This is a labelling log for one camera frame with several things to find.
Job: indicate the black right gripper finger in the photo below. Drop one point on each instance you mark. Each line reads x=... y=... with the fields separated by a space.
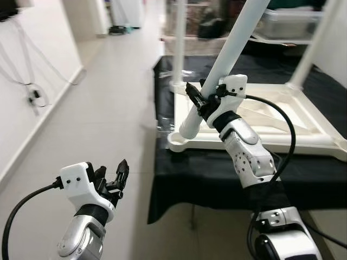
x=194 y=93

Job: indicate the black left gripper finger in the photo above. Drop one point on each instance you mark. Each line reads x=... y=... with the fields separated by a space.
x=101 y=172
x=122 y=172

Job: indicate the white plastic table leg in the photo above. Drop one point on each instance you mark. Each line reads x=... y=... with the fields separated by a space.
x=320 y=38
x=227 y=49
x=303 y=137
x=178 y=43

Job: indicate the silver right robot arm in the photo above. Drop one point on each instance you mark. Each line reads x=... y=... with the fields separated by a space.
x=249 y=157

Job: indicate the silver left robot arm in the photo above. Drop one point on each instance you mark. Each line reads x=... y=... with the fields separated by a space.
x=81 y=238

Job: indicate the beige patterned box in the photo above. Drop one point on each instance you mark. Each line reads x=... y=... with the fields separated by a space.
x=195 y=46

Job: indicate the black tablecloth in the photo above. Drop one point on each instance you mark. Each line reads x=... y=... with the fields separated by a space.
x=184 y=179

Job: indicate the mop with black head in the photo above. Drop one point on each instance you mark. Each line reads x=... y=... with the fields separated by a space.
x=119 y=30

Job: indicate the black power adapter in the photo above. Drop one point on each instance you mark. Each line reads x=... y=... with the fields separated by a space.
x=35 y=96

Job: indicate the clear plastic storage box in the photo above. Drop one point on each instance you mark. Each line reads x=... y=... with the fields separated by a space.
x=287 y=24

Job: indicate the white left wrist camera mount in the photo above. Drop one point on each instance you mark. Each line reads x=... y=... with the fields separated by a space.
x=78 y=176

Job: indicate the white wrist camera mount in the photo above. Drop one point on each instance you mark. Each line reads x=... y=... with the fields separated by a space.
x=234 y=85
x=78 y=176

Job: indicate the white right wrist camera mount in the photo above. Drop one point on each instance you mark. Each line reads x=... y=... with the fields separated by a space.
x=234 y=85

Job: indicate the metal folding table frame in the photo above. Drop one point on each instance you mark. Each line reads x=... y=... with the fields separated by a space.
x=191 y=216

